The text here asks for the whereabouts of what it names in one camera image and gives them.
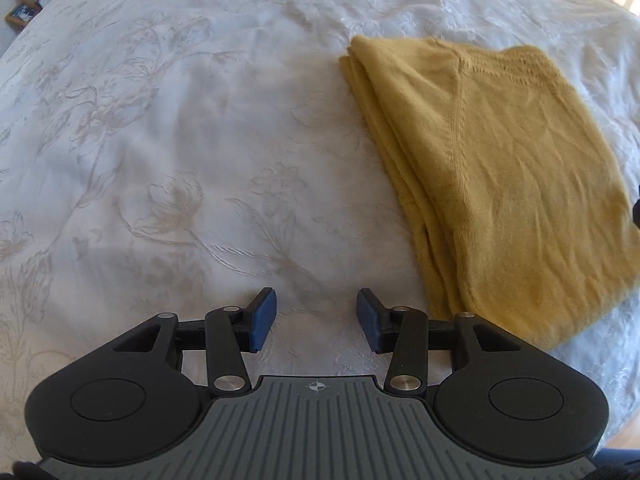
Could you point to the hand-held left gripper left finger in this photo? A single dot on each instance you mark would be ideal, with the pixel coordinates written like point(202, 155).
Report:
point(262, 317)

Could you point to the wooden photo frame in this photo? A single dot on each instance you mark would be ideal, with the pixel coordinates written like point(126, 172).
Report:
point(21, 13)

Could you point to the yellow knit sweater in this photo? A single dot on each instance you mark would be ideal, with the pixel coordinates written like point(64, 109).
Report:
point(500, 170)

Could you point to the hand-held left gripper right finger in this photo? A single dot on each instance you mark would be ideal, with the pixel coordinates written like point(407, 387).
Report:
point(370, 320)

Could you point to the white floral bedspread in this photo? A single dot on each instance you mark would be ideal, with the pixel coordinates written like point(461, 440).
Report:
point(200, 160)

